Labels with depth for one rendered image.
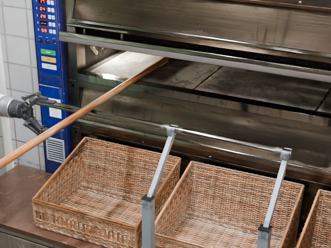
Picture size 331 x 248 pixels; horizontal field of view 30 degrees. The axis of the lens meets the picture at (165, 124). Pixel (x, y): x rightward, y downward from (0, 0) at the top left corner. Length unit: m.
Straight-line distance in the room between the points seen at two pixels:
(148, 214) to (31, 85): 1.19
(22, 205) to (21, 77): 0.68
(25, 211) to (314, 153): 1.41
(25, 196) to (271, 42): 1.49
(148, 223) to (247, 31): 0.90
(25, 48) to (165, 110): 0.83
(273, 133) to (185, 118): 0.43
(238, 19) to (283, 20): 0.19
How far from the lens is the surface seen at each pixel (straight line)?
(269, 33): 2.64
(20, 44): 3.32
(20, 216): 3.11
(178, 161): 2.97
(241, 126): 2.85
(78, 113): 2.60
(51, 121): 3.32
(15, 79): 3.42
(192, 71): 3.17
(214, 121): 2.89
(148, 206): 2.46
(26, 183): 3.39
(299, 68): 2.50
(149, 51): 2.72
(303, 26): 2.61
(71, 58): 3.15
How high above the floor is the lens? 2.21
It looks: 24 degrees down
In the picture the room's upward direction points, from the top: straight up
